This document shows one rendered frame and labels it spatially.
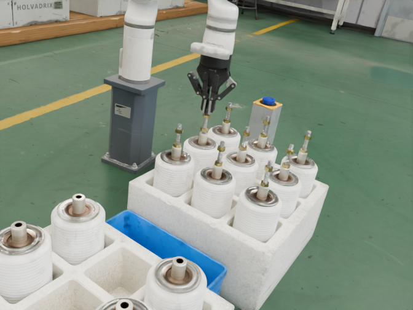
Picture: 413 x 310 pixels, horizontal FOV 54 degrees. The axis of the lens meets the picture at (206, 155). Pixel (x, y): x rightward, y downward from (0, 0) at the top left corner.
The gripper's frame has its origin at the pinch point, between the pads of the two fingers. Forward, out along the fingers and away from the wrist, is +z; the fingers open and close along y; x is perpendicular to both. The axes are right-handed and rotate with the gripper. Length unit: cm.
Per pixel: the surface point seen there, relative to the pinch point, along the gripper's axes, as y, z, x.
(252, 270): -22.2, 23.4, 26.5
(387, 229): -58, 36, -26
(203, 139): -0.5, 9.1, 0.9
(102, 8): 154, 22, -211
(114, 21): 146, 32, -215
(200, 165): -1.6, 14.9, 4.5
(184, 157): 1.0, 10.4, 10.8
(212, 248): -12.5, 23.4, 23.9
